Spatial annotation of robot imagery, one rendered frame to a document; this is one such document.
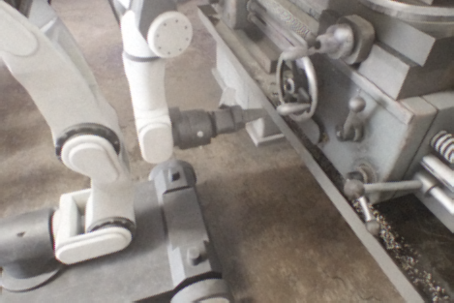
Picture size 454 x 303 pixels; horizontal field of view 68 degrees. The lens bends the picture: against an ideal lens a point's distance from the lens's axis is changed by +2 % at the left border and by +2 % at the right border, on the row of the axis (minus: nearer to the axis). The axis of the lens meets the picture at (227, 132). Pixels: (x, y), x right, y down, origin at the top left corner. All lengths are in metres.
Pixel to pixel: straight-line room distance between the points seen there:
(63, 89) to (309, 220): 1.08
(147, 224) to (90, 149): 0.51
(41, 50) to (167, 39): 0.25
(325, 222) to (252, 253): 0.34
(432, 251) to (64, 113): 0.94
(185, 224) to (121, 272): 0.24
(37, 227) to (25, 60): 0.55
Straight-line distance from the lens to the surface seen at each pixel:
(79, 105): 0.80
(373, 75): 0.78
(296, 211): 1.49
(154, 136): 0.68
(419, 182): 0.86
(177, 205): 1.25
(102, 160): 0.84
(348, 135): 0.82
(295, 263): 1.36
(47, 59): 0.72
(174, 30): 0.57
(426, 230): 1.07
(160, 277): 1.14
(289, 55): 0.78
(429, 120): 0.76
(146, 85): 0.63
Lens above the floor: 1.18
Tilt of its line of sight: 40 degrees down
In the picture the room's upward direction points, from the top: 1 degrees clockwise
